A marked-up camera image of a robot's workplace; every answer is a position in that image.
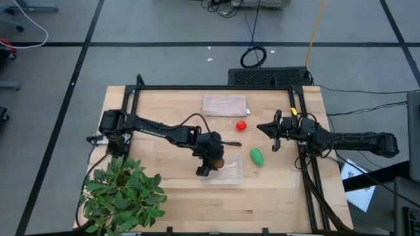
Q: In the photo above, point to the black perforated computer case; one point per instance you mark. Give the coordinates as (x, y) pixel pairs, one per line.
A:
(269, 77)

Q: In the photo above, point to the black metal rig frame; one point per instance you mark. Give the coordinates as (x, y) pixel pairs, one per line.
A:
(213, 87)

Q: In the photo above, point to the brown toy kiwi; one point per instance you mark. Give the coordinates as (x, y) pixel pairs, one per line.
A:
(219, 164)

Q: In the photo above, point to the grey device box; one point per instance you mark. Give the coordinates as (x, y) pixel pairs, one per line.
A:
(259, 3)

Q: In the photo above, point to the red cart part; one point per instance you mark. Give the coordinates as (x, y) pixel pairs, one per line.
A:
(6, 42)

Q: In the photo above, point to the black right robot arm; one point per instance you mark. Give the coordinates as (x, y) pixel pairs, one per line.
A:
(361, 142)

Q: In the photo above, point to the white paper sheet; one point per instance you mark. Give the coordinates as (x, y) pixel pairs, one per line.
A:
(361, 196)

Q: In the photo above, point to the green artificial potted plant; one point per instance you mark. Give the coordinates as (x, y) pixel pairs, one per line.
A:
(121, 196)

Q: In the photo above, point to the clear plastic tupperware container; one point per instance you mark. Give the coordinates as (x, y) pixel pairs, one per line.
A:
(234, 175)

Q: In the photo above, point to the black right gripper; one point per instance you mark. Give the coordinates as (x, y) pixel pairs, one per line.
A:
(290, 129)

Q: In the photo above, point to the pink folded cloth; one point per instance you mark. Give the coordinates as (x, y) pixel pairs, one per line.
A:
(224, 105)

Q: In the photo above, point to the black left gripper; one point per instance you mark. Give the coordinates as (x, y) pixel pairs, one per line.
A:
(210, 145)

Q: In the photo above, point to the red toy tomato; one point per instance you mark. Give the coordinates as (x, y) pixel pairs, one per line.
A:
(241, 126)

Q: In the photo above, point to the black chair caster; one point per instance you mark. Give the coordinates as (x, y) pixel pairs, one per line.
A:
(19, 29)

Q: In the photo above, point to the grey cabinet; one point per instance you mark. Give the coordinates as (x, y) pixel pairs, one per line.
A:
(414, 131)

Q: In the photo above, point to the green ribbed toy vegetable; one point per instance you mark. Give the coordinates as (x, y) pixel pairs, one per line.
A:
(257, 157)

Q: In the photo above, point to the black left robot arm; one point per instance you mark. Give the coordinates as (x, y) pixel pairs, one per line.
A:
(154, 128)

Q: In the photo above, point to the black desk beam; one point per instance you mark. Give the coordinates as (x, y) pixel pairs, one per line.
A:
(377, 177)

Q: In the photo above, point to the grey furniture foot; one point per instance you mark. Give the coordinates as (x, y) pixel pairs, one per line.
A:
(10, 85)
(33, 8)

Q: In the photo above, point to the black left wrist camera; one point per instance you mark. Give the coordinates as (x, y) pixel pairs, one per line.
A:
(203, 171)

